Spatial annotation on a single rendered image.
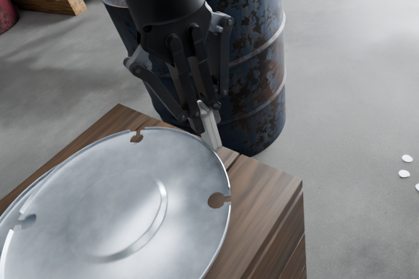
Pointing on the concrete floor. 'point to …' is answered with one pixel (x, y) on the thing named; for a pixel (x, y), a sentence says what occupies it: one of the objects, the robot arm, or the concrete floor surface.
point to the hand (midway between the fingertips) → (207, 126)
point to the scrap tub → (245, 118)
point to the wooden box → (259, 256)
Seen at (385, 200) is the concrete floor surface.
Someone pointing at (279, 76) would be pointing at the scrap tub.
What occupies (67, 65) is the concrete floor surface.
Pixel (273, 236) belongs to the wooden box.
